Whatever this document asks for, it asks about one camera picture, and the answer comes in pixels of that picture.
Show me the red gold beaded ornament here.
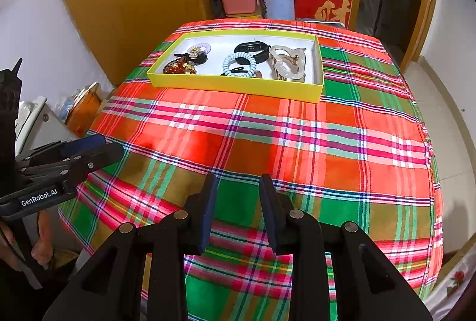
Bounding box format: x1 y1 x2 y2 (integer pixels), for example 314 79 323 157
162 56 197 74

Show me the pink spiral hair tie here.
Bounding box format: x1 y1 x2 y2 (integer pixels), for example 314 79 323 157
185 41 212 57

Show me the small black hair clip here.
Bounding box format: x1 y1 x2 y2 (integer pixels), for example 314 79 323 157
174 52 208 65

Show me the translucent beige hair claw clip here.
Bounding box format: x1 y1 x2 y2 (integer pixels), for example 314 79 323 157
270 46 307 82

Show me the light blue spiral hair tie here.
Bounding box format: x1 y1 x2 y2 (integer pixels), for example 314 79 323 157
222 51 258 79

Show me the black fabric scrunchie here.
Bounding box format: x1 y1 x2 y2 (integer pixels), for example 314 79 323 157
234 40 270 64

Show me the person's left hand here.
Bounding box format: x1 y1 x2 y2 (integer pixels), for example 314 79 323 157
1 210 53 271

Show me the orange wooden stool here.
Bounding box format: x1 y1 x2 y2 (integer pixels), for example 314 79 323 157
65 82 102 137

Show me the white appliance at left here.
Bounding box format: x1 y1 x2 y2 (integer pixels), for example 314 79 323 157
15 96 78 156

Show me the floral white bedding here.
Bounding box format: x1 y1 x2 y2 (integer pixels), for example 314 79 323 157
424 235 476 321

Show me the yellow shallow tray box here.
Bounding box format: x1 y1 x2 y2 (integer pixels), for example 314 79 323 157
147 29 324 104

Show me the light blue cylindrical bin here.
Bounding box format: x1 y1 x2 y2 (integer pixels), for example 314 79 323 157
263 0 295 21

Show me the red gift box gold character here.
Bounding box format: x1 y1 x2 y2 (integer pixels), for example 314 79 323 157
295 0 352 28

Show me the wooden door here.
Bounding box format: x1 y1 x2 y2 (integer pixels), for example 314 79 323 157
399 0 436 74

